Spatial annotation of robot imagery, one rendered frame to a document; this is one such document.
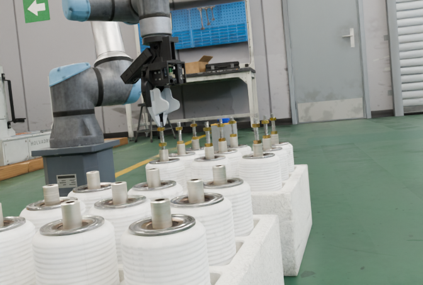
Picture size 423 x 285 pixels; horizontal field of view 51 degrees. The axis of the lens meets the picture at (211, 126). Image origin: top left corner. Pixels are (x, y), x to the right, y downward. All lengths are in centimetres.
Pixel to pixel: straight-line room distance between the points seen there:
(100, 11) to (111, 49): 26
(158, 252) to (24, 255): 21
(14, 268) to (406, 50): 582
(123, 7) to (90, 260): 75
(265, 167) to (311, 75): 508
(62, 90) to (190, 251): 88
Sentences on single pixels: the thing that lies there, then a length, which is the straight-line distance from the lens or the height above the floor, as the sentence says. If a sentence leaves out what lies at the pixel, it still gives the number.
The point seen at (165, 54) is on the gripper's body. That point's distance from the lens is 106.
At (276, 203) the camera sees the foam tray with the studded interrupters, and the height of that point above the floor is 16.
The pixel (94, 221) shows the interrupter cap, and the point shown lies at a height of 25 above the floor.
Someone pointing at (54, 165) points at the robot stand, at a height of 25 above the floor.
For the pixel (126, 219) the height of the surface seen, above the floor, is 24.
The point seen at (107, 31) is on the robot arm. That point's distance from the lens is 140.
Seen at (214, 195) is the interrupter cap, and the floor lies 25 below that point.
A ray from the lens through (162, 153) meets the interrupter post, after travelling 110.
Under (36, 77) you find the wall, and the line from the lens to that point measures 711.
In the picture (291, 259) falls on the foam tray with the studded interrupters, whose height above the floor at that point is 4.
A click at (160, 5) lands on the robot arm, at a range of 109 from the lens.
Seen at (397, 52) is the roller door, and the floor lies 79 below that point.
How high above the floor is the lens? 38
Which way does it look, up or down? 3 degrees down
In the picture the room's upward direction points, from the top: 5 degrees counter-clockwise
